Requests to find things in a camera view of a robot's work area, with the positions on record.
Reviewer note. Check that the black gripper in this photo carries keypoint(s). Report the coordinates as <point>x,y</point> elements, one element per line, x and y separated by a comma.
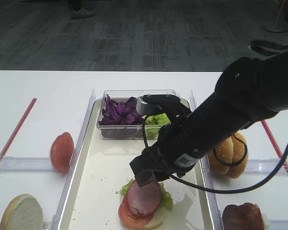
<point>172,156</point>

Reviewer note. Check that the meat patty slice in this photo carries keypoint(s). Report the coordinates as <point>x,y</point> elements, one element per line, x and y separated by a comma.
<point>145,200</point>

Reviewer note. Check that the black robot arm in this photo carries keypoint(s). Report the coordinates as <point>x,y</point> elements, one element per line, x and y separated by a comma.
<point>248,91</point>

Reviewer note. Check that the lettuce leaf on bread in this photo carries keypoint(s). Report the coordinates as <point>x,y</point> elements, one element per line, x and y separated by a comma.
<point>166,198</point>

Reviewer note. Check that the bottom bread slice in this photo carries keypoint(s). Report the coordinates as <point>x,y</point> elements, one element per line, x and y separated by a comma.
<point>157,219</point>

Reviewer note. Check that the lower tomato slice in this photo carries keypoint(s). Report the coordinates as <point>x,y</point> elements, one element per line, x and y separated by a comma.
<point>131,221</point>

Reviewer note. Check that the green lettuce in box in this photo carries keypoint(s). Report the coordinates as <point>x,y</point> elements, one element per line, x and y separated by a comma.
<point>154,123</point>

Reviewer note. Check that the tomato half on left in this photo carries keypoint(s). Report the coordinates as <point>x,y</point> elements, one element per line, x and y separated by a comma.
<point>61,152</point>

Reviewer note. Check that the stack of meat patties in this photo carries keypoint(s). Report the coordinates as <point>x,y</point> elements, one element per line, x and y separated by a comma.
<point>243,217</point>

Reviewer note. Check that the white rectangular metal tray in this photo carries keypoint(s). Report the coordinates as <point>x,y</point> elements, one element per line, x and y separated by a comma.
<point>102,168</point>

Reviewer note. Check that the clear plastic salad box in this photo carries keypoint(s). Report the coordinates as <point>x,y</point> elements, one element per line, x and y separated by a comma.
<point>126,131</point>

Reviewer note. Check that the purple cabbage shreds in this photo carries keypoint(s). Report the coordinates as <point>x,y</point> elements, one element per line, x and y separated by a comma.
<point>120,113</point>

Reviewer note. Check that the sesame bun left piece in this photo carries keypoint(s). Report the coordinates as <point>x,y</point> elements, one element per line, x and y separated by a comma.
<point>224,152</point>

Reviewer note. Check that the sesame bun piece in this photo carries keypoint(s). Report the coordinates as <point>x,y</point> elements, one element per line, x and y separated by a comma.
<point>239,144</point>
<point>224,152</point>

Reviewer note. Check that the sesame bun right piece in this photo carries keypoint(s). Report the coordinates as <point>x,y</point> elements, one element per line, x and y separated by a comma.
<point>239,144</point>

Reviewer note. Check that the lower left clear holder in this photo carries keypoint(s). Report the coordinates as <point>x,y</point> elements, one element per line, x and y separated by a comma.
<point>48,225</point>

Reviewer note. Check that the clear holder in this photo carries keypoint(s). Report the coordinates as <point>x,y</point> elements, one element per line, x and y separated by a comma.
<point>48,225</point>
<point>265,166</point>
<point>25,164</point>

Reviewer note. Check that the upper right clear holder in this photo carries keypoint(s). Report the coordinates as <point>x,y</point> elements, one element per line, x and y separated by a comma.
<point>265,166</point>

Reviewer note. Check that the bun half on left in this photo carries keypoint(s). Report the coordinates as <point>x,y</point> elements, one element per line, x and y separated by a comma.
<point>23,213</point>

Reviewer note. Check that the left red straw strip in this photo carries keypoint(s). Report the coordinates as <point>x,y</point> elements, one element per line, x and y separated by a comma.
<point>17,128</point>

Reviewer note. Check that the red straw strip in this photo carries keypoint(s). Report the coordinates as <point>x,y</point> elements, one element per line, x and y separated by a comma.
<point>274,143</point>
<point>17,128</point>

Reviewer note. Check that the right red straw strip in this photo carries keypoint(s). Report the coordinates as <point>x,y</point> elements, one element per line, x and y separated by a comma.
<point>274,143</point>

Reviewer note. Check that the upper left clear holder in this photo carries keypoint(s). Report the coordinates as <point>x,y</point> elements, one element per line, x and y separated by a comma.
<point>25,164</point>

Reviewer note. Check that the person's grey shoe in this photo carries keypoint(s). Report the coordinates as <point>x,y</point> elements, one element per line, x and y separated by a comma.
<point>81,14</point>

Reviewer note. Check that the metal stand base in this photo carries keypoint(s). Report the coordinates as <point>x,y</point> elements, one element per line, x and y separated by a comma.
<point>280,25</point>

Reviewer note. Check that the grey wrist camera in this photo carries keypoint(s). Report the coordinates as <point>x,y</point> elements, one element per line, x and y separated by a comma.
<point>153,104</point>

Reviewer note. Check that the right clear vertical rail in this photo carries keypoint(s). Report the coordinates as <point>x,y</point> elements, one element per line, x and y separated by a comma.
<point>215,215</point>

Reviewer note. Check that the clear vertical rail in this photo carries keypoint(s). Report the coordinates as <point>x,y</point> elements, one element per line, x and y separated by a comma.
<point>215,215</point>
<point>74,155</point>

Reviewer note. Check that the left clear vertical rail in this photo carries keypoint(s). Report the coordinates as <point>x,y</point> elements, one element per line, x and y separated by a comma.
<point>74,155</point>

